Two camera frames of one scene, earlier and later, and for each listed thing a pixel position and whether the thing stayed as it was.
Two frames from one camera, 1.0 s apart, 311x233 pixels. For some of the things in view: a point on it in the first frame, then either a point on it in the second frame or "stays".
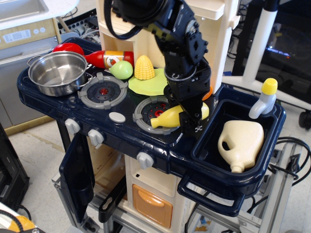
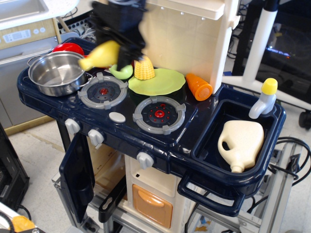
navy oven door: (77, 172) stays
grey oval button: (116, 117) stays
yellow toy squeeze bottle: (171, 117) to (104, 55)
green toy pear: (121, 70) stays
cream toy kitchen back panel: (210, 15) stays
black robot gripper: (197, 82) to (118, 24)
